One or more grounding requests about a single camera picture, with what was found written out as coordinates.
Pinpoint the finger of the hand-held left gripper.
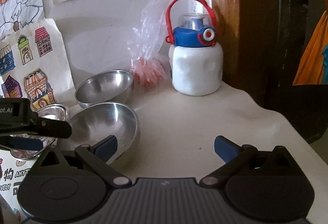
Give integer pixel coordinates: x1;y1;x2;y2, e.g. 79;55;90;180
0;135;44;152
28;111;72;140

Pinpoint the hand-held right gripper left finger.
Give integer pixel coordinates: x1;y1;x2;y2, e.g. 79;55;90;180
30;134;132;188

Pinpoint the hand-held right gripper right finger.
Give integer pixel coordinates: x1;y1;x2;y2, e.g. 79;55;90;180
199;135;306;187

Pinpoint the stainless steel bowl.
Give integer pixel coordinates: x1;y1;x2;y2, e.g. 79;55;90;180
67;102;140;166
75;69;135;109

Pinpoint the white printed tablecloth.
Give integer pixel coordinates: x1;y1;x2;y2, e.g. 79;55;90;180
0;80;313;224

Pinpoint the colourful houses drawing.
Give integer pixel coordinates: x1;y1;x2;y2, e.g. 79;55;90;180
0;18;75;112

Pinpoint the white bottle with blue lid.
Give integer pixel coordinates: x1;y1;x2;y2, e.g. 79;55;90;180
165;0;223;96

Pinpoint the clear plastic bag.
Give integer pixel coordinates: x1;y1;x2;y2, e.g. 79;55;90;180
127;0;178;89

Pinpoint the wooden door frame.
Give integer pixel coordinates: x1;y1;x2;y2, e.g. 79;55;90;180
207;0;285;108

